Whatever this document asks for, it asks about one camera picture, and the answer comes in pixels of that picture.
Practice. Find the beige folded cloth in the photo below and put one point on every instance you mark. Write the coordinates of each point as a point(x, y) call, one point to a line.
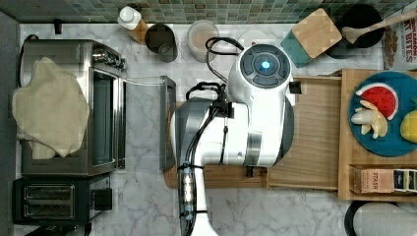
point(51, 111)

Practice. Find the toy watermelon slice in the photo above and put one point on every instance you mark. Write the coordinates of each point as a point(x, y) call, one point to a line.
point(382, 96)

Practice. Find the toy peeled banana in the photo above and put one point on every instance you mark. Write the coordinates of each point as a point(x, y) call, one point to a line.
point(370, 118)

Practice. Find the Stash tea box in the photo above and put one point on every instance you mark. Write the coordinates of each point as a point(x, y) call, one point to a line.
point(383, 181)

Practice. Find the wooden cutting board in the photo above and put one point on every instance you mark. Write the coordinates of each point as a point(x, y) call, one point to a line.
point(232, 173)

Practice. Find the wooden drawer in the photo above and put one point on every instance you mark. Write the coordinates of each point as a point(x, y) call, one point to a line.
point(312, 161)

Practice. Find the stainless steel toaster oven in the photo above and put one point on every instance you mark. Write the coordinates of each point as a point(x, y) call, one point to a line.
point(115, 105)

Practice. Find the white round lid container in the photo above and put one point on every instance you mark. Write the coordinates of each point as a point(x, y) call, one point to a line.
point(251, 37)

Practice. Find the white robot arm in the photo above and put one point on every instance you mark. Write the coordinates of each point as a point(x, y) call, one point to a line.
point(250, 122)

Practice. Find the white bowl black rim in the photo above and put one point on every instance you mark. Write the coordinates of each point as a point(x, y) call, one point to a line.
point(379, 219)

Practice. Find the blue round plate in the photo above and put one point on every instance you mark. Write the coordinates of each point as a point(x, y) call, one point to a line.
point(392, 144)

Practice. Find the wooden spoon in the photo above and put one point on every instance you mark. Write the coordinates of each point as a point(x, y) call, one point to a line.
point(352, 34)

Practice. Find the snack bites box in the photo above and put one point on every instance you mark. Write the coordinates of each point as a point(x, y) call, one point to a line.
point(400, 46)

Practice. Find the black two-slot toaster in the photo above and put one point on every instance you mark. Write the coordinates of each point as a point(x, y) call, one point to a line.
point(60, 201)

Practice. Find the teal wooden knife block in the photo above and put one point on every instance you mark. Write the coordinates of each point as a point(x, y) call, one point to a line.
point(310, 38)

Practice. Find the white cap bottle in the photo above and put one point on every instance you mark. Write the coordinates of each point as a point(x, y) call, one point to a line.
point(133, 22)

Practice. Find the yellow toy fruit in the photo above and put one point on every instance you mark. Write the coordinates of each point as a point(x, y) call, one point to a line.
point(408, 127)

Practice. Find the black wall plug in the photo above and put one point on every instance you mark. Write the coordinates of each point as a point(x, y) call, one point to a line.
point(58, 25)

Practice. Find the dark metal cup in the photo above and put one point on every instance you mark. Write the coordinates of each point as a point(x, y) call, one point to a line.
point(160, 39)

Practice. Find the wooden shelf cabinet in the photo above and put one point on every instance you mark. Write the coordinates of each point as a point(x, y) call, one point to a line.
point(352, 153)

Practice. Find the frosted plastic container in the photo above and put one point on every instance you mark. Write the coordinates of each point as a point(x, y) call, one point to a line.
point(198, 34)

